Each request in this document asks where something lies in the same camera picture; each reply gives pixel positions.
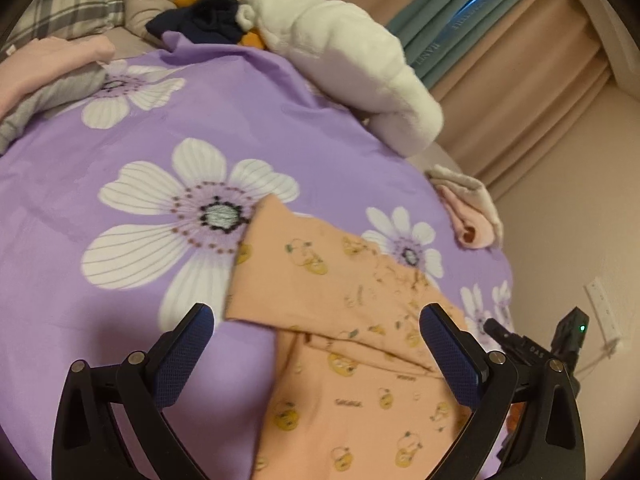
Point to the grey garment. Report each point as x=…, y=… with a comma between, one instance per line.
x=50, y=95

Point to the small orange cloth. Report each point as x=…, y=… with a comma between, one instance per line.
x=251, y=40

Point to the teal curtain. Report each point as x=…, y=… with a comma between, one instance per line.
x=450, y=20

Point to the orange printed pants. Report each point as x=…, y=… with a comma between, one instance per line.
x=310, y=280

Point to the folded pink cloth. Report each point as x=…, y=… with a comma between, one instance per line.
x=467, y=222

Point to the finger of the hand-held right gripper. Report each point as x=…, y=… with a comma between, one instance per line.
x=500, y=332

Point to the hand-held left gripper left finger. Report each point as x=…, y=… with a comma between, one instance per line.
x=182, y=360

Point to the white wall power strip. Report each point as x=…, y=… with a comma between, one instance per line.
x=602, y=310

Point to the beige curtain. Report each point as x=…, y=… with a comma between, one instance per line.
x=525, y=85

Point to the pale pink garment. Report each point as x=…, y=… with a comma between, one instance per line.
x=50, y=60

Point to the purple floral bedsheet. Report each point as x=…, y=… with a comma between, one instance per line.
x=100, y=185

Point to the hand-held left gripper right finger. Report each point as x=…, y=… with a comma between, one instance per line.
x=450, y=360

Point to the white plush blanket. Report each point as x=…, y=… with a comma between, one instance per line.
x=340, y=50

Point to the folded cream cloth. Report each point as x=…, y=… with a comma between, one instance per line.
x=472, y=185

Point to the navy cloth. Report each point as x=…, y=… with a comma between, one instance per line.
x=200, y=22

